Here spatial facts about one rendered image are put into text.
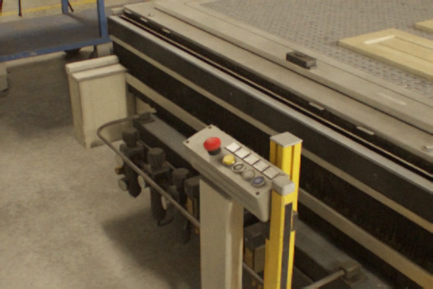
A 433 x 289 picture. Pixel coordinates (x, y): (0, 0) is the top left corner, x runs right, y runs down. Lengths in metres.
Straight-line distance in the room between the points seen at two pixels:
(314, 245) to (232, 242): 0.39
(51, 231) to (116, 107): 0.60
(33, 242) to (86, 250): 0.23
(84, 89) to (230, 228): 1.37
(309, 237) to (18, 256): 1.30
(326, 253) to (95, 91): 1.31
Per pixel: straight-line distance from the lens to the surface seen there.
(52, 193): 3.00
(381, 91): 1.79
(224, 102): 2.01
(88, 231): 2.70
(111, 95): 2.66
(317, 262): 1.68
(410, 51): 2.09
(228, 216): 1.35
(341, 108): 1.72
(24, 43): 4.20
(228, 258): 1.42
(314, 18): 2.47
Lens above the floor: 1.53
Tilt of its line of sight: 27 degrees down
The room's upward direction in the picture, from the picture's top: straight up
